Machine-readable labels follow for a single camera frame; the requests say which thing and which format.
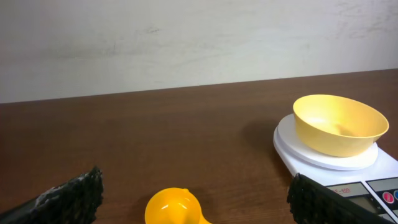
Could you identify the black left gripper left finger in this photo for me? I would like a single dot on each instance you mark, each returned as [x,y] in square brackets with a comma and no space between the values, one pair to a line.
[74,202]

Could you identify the white digital kitchen scale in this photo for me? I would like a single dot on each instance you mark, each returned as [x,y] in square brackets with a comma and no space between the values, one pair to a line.
[369,179]

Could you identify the yellow plastic measuring scoop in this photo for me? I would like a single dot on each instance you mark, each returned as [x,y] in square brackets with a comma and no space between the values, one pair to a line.
[174,206]

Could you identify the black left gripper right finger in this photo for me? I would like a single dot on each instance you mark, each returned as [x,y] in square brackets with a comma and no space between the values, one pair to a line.
[313,203]

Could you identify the yellow plastic bowl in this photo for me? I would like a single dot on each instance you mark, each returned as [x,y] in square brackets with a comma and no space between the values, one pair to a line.
[337,126]

